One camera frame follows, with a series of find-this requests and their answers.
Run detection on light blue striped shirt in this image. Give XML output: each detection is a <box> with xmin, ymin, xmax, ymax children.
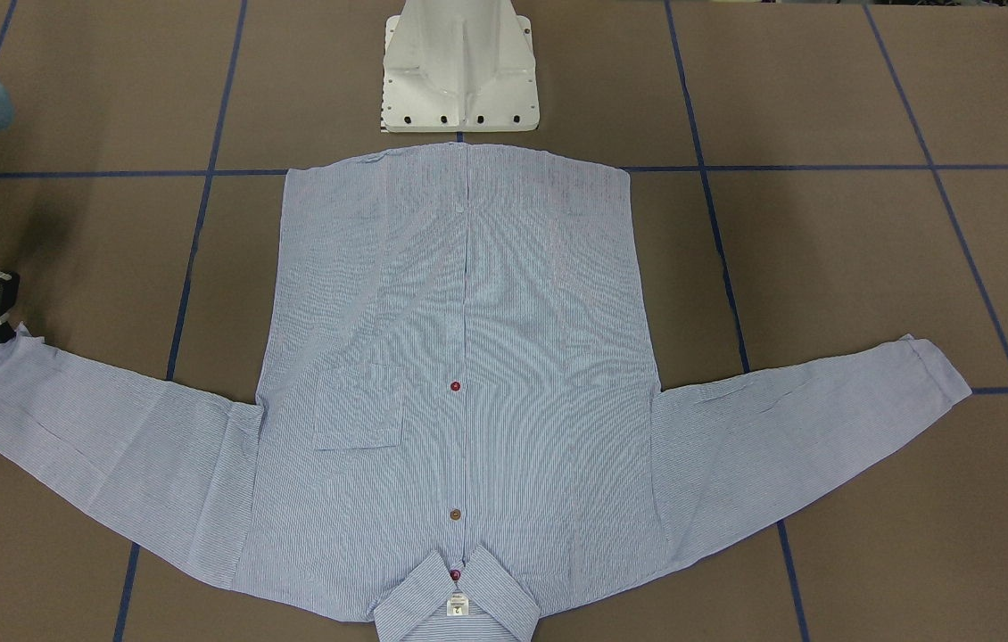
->
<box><xmin>0</xmin><ymin>143</ymin><xmax>971</xmax><ymax>641</ymax></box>

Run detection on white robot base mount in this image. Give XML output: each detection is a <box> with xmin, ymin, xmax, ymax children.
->
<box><xmin>379</xmin><ymin>1</ymin><xmax>541</xmax><ymax>134</ymax></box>

